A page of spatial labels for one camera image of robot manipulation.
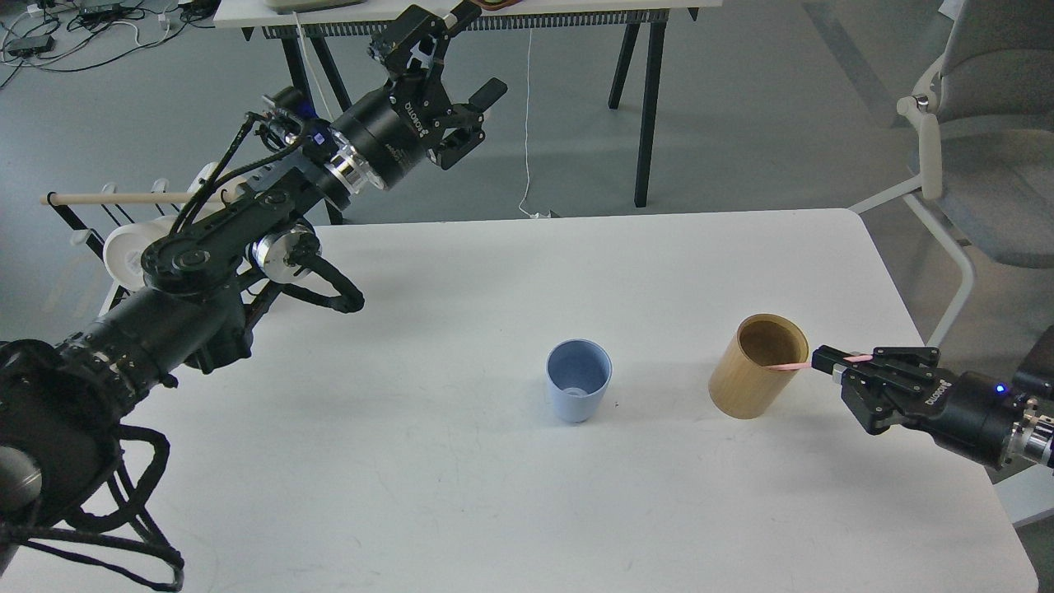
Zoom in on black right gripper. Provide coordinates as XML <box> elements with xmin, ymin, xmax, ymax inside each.
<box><xmin>812</xmin><ymin>345</ymin><xmax>1028</xmax><ymax>469</ymax></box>

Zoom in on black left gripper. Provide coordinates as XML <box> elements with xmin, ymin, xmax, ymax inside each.
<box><xmin>326</xmin><ymin>1</ymin><xmax>508</xmax><ymax>194</ymax></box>

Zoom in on pink chopstick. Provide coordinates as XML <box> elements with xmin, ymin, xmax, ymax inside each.
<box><xmin>765</xmin><ymin>354</ymin><xmax>873</xmax><ymax>371</ymax></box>

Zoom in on blue plastic cup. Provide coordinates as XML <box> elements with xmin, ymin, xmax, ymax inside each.
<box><xmin>545</xmin><ymin>340</ymin><xmax>613</xmax><ymax>423</ymax></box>

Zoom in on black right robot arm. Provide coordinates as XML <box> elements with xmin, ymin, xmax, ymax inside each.
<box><xmin>809</xmin><ymin>328</ymin><xmax>1053</xmax><ymax>469</ymax></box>

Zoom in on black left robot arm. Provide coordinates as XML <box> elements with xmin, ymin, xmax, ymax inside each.
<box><xmin>1</xmin><ymin>1</ymin><xmax>507</xmax><ymax>592</ymax></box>

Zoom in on bamboo cylinder holder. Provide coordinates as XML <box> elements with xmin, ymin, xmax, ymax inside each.
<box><xmin>708</xmin><ymin>314</ymin><xmax>809</xmax><ymax>419</ymax></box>

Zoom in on white background table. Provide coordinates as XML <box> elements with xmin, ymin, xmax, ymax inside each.
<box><xmin>213</xmin><ymin>0</ymin><xmax>724</xmax><ymax>225</ymax></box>

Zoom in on white square mug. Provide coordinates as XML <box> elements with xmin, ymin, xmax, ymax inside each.
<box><xmin>187</xmin><ymin>161</ymin><xmax>245</xmax><ymax>209</ymax></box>

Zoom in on grey office chair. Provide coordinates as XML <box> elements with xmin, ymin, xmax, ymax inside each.
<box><xmin>853</xmin><ymin>1</ymin><xmax>1053</xmax><ymax>347</ymax></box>

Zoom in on white round mug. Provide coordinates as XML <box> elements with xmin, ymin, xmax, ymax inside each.
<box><xmin>103</xmin><ymin>215</ymin><xmax>175</xmax><ymax>292</ymax></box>

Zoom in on white hanging cable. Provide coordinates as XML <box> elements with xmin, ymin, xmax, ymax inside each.
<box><xmin>518</xmin><ymin>29</ymin><xmax>562</xmax><ymax>220</ymax></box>

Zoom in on black wire cup rack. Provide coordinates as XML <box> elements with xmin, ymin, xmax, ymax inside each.
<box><xmin>39</xmin><ymin>189</ymin><xmax>285</xmax><ymax>314</ymax></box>

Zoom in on black floor cables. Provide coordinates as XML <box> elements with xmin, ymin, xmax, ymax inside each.
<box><xmin>0</xmin><ymin>0</ymin><xmax>222</xmax><ymax>87</ymax></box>

